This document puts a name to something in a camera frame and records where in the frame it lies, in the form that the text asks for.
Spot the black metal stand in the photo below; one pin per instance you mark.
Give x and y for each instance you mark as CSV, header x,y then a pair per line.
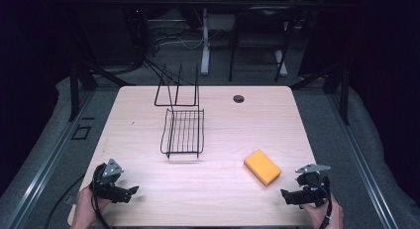
x,y
81,80
333,83

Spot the white desk leg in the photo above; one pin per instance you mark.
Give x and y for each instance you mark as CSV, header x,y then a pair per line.
x,y
205,40

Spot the black rectangular floor frame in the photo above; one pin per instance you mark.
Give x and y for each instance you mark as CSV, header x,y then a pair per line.
x,y
81,132

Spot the yellow sponge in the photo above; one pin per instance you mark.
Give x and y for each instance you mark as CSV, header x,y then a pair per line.
x,y
262,167

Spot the person's right hand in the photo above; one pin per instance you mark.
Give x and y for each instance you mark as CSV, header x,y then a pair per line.
x,y
325,215

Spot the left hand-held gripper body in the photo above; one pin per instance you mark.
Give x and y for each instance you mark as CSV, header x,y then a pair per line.
x,y
109,177

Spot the black chair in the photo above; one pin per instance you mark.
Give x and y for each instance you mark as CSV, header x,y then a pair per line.
x,y
261,40

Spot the aluminium floor rail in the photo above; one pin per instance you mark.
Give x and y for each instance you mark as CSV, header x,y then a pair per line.
x,y
361,163
43,163

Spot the person's left hand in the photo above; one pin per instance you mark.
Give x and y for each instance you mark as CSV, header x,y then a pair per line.
x,y
86,206

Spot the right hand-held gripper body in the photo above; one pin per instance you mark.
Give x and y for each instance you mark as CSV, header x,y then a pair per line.
x,y
312,187

